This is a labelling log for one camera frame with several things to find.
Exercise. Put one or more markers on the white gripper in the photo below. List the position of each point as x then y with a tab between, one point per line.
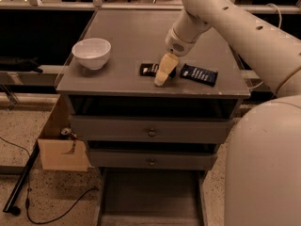
177	43

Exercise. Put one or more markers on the black chocolate rxbar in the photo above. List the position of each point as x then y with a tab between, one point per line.
150	69

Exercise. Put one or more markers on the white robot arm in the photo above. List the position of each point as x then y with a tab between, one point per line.
263	168

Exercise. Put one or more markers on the grey drawer cabinet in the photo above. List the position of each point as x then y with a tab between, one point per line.
118	90

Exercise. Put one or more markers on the top grey drawer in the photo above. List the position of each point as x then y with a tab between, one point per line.
150	130

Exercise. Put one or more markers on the grey drawer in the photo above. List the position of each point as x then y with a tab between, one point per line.
150	159
150	130

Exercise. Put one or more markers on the middle grey drawer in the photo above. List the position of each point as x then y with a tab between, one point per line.
150	159

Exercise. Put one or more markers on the open bottom drawer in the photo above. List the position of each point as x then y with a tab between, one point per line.
151	197

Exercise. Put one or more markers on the white bowl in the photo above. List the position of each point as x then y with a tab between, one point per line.
92	53

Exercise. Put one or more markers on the metal can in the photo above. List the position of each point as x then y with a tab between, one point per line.
65	132

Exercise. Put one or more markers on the cardboard box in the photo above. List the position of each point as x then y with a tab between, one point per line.
58	152

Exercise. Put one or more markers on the black object on ledge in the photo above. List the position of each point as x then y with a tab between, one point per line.
18	64

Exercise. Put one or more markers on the black floor bar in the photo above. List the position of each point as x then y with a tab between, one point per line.
23	173

